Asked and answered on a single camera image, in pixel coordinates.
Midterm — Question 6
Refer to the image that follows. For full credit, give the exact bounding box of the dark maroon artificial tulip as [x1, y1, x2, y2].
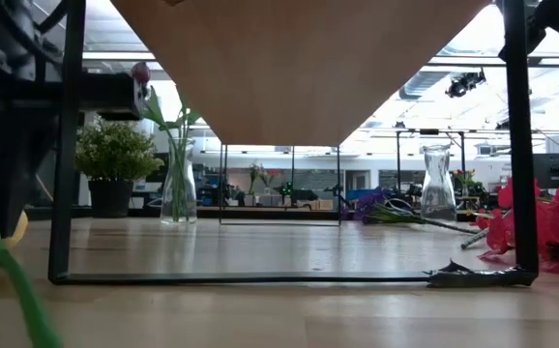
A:
[130, 60, 187, 222]

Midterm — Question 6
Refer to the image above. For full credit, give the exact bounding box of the blue storage bin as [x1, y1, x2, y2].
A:
[345, 188, 383, 201]

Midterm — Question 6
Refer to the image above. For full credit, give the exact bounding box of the red yellow flower bouquet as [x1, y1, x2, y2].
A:
[451, 167, 477, 197]

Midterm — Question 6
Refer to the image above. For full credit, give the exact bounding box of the black table frame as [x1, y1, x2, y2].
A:
[22, 205, 484, 222]

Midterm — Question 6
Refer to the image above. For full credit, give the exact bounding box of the black computer monitor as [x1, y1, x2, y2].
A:
[532, 152, 559, 190]

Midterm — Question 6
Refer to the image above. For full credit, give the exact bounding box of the clear glass vase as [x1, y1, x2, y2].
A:
[159, 135, 199, 225]
[419, 143, 458, 225]

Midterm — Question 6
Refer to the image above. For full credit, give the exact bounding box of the wooden board tray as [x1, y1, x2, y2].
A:
[46, 0, 541, 287]

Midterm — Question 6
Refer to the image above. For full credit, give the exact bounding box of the purple artificial flower bunch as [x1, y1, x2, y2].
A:
[338, 187, 480, 237]

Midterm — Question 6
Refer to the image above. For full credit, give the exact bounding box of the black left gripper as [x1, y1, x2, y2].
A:
[0, 72, 66, 239]

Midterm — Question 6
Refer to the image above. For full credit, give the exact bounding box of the black thin frame stand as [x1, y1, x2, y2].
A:
[394, 127, 468, 195]

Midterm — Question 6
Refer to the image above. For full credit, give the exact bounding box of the black ceiling spotlight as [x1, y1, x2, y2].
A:
[445, 69, 487, 100]

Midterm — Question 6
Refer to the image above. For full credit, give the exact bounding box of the green potted plant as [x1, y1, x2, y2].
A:
[74, 114, 165, 219]

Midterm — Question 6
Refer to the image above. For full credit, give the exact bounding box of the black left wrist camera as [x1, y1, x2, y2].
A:
[81, 71, 148, 123]

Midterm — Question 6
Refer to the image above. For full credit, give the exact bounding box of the pink red flower bouquet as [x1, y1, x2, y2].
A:
[245, 161, 285, 197]

